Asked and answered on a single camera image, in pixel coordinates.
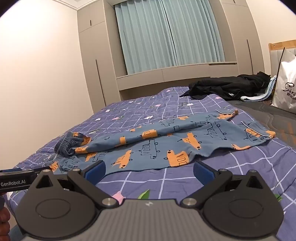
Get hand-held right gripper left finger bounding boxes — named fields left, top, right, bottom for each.
left=31, top=160, right=119, bottom=208

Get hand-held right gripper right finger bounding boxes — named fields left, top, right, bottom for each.
left=181, top=161, right=266, bottom=208

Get blue pants with orange cars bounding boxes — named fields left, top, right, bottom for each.
left=50, top=109, right=277, bottom=175

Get person's left hand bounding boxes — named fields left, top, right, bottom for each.
left=0, top=204, right=11, bottom=241

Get purple checked blanket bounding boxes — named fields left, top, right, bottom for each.
left=5, top=86, right=296, bottom=241

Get grey quilted mattress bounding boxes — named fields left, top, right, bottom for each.
left=228, top=97, right=296, bottom=149

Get black garment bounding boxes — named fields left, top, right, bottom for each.
left=179, top=71, right=271, bottom=100

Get light blue folded cloth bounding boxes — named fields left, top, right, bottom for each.
left=240, top=75, right=277, bottom=102

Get white shopping bag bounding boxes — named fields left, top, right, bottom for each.
left=270, top=47, right=296, bottom=114

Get wooden bed headboard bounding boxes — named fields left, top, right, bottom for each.
left=268, top=39, right=296, bottom=78

